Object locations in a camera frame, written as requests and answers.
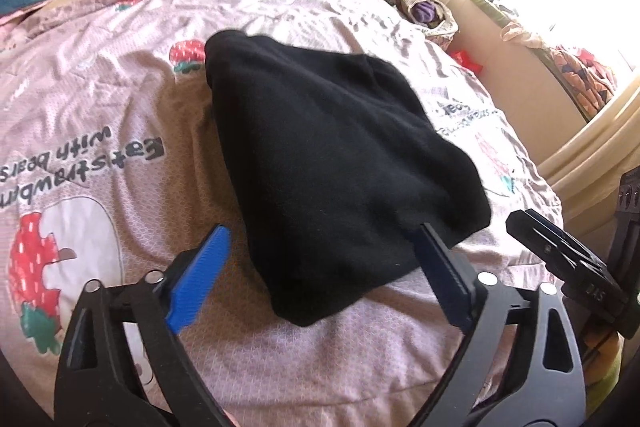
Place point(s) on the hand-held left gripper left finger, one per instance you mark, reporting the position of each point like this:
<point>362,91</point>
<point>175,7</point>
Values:
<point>200,277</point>

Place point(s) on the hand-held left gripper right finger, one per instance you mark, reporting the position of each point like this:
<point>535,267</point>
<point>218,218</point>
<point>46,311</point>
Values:
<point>440,272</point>

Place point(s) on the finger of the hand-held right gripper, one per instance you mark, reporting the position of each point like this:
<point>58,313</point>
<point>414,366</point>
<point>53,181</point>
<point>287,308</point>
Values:
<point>575,244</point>
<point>522,224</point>

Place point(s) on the patterned cloth bag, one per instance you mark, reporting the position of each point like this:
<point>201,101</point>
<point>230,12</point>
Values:
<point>445,27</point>

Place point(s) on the floral windowsill cloth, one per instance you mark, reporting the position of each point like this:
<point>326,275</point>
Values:
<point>585,77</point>

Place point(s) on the pink strawberry printed duvet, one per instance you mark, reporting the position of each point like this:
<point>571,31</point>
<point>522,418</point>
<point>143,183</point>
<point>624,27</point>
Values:
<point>125,82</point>

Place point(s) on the red plastic bag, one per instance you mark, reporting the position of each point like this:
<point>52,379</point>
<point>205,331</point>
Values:
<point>465,59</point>

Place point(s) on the purple cloth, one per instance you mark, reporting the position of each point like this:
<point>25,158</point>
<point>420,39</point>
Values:
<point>425,12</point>

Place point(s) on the black printed t-shirt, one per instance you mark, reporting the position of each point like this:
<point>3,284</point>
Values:
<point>325,157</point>

